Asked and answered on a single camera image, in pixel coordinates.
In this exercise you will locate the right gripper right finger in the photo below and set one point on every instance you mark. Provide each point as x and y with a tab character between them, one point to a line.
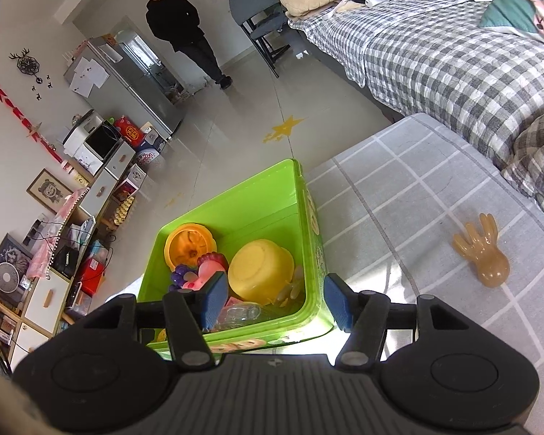
363	316

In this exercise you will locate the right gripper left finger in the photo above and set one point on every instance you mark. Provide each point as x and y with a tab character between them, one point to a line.
188	314

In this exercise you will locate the pink chicken squeeze toy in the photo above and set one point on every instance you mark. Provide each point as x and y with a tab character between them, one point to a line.
208	265

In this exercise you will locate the purple grape toy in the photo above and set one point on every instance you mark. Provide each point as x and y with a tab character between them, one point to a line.
183	278

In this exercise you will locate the clear capsule egg toy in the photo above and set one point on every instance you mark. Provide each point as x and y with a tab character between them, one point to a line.
236	315

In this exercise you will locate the orange pumpkin half toy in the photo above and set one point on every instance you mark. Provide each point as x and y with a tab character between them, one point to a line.
186	244

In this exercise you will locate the tan octopus toy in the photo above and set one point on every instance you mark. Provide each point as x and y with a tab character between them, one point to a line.
293	289

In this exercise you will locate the yellow bell pepper toy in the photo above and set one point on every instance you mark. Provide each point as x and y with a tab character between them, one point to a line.
259	271

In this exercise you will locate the grey checked table cloth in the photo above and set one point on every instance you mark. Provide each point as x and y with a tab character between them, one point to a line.
389	207

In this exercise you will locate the amber rubber hand toy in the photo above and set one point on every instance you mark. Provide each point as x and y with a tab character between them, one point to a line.
491	264

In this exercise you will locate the green plastic cookie box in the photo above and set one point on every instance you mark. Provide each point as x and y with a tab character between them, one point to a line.
265	235

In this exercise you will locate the white drawer cabinet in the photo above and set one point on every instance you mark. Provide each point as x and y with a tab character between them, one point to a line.
50	284

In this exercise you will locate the small white fan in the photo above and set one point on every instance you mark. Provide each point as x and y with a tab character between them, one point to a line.
9	278

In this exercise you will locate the framed bear picture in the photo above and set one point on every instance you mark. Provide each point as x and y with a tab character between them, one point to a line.
49	191

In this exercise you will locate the red gift box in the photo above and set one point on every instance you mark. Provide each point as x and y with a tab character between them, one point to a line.
129	131

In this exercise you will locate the silver refrigerator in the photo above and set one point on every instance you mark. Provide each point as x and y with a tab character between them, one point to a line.
114	85

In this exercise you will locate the grey plaid blanket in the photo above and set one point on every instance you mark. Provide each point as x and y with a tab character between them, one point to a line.
432	57

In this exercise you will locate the person in black clothes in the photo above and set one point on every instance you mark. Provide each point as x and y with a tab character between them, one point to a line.
178	23

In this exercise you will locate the dark folding chair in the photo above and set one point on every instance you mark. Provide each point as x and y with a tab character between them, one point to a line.
259	19

